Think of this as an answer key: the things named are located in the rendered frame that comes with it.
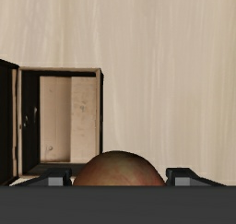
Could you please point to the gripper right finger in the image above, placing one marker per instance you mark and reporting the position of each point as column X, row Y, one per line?
column 181, row 179

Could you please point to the red apple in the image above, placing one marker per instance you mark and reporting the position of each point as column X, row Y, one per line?
column 118, row 170

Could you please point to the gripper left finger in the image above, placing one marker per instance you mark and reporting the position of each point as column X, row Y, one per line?
column 56, row 179

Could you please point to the wooden box lid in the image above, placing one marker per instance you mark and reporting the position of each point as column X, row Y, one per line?
column 6, row 123

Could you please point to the wooden box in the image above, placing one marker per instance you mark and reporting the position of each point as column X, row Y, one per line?
column 61, row 120

